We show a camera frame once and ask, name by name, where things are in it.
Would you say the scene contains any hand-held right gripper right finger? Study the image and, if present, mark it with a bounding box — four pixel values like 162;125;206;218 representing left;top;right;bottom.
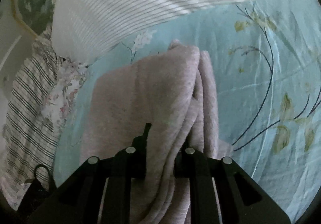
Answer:
174;147;291;224

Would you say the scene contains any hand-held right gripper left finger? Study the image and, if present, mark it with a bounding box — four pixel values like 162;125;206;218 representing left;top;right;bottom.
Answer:
27;123;152;224

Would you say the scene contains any pink fleece sweater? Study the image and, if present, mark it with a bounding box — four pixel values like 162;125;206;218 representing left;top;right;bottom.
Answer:
80;39;236;224

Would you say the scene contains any white floral cloth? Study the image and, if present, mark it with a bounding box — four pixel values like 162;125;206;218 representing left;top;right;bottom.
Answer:
33;26;91;136

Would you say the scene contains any teal floral bedsheet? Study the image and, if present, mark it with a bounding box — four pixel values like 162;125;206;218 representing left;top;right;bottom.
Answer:
54;0;321;224

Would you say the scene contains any black object with loop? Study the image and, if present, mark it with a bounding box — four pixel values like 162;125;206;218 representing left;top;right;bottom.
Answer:
19;164;57;217

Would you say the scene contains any plaid cloth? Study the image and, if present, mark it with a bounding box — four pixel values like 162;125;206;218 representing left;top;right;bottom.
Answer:
0;38;63;212

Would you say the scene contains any white ribbed blanket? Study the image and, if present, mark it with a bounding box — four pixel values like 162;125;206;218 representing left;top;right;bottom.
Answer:
51;0;314;62

